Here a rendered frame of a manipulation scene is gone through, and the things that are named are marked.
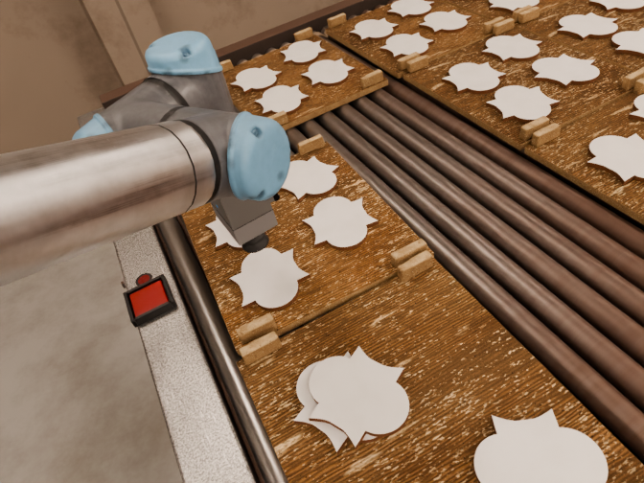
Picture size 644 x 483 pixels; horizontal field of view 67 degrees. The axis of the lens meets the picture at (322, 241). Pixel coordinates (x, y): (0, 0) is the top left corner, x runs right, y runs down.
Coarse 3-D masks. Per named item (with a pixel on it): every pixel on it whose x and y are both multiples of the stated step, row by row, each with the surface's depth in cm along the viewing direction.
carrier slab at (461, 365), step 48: (384, 288) 76; (432, 288) 74; (288, 336) 72; (336, 336) 71; (384, 336) 69; (432, 336) 68; (480, 336) 67; (288, 384) 67; (432, 384) 63; (480, 384) 62; (528, 384) 61; (288, 432) 62; (432, 432) 59; (480, 432) 58; (288, 480) 58; (336, 480) 57; (384, 480) 56; (432, 480) 55; (624, 480) 52
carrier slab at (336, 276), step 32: (320, 160) 102; (352, 192) 93; (192, 224) 95; (288, 224) 90; (384, 224) 85; (224, 256) 87; (320, 256) 83; (352, 256) 82; (384, 256) 80; (224, 288) 82; (320, 288) 78; (352, 288) 77; (224, 320) 77; (288, 320) 75
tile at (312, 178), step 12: (300, 168) 100; (312, 168) 99; (324, 168) 99; (336, 168) 98; (288, 180) 98; (300, 180) 97; (312, 180) 96; (324, 180) 96; (336, 180) 95; (288, 192) 96; (300, 192) 95; (312, 192) 94; (324, 192) 93
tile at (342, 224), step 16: (320, 208) 90; (336, 208) 89; (352, 208) 88; (320, 224) 87; (336, 224) 86; (352, 224) 86; (368, 224) 85; (320, 240) 84; (336, 240) 84; (352, 240) 83
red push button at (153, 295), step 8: (160, 280) 87; (144, 288) 86; (152, 288) 86; (160, 288) 85; (136, 296) 85; (144, 296) 85; (152, 296) 84; (160, 296) 84; (136, 304) 84; (144, 304) 83; (152, 304) 83; (160, 304) 83; (136, 312) 82; (144, 312) 82
